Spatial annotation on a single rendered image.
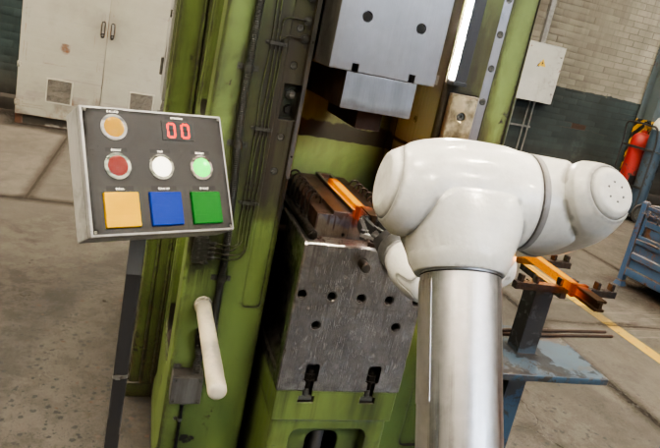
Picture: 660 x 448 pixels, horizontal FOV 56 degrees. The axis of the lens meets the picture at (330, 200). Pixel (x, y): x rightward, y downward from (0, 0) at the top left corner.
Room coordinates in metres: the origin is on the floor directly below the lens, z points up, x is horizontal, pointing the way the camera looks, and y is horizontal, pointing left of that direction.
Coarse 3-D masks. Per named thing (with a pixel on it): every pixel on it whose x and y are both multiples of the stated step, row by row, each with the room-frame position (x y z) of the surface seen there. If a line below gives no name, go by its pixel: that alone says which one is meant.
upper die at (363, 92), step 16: (320, 64) 1.86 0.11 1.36; (320, 80) 1.83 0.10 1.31; (336, 80) 1.68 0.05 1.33; (352, 80) 1.61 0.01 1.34; (368, 80) 1.63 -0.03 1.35; (384, 80) 1.64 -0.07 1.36; (336, 96) 1.65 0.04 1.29; (352, 96) 1.62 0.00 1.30; (368, 96) 1.63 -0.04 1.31; (384, 96) 1.65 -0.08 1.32; (400, 96) 1.66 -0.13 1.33; (384, 112) 1.65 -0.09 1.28; (400, 112) 1.66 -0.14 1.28
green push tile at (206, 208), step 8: (192, 192) 1.35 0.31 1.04; (200, 192) 1.36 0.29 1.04; (208, 192) 1.37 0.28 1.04; (216, 192) 1.39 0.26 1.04; (192, 200) 1.34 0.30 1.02; (200, 200) 1.35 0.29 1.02; (208, 200) 1.36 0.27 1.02; (216, 200) 1.38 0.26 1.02; (192, 208) 1.33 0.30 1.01; (200, 208) 1.34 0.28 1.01; (208, 208) 1.36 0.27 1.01; (216, 208) 1.37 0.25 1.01; (192, 216) 1.33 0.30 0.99; (200, 216) 1.33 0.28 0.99; (208, 216) 1.35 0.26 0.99; (216, 216) 1.36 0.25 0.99
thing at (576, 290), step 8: (528, 256) 1.76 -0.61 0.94; (536, 264) 1.71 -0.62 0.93; (544, 264) 1.68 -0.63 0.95; (552, 264) 1.69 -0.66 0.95; (544, 272) 1.67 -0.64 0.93; (552, 272) 1.64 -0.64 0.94; (560, 272) 1.63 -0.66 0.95; (568, 280) 1.57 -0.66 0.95; (568, 288) 1.56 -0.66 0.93; (576, 288) 1.53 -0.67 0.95; (584, 288) 1.52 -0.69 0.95; (576, 296) 1.52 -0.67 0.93; (584, 296) 1.50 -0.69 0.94; (592, 296) 1.47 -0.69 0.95; (584, 304) 1.48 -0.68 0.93; (592, 304) 1.47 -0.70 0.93; (600, 304) 1.44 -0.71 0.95
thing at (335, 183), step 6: (330, 180) 1.92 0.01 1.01; (336, 180) 1.92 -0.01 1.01; (336, 186) 1.85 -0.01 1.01; (342, 186) 1.86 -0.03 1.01; (342, 192) 1.79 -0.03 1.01; (348, 192) 1.80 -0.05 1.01; (348, 198) 1.73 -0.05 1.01; (354, 198) 1.73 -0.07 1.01; (354, 204) 1.68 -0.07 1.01; (360, 204) 1.68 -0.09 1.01; (366, 210) 1.59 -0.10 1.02; (372, 210) 1.61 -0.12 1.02; (354, 216) 1.63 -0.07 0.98; (372, 216) 1.56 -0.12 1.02; (372, 222) 1.56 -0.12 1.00
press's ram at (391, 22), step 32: (352, 0) 1.60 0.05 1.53; (384, 0) 1.63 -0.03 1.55; (416, 0) 1.65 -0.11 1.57; (448, 0) 1.68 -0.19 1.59; (320, 32) 1.73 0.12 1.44; (352, 32) 1.61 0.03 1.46; (384, 32) 1.63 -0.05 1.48; (416, 32) 1.66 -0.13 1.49; (352, 64) 1.61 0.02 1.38; (384, 64) 1.64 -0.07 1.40; (416, 64) 1.67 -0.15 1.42
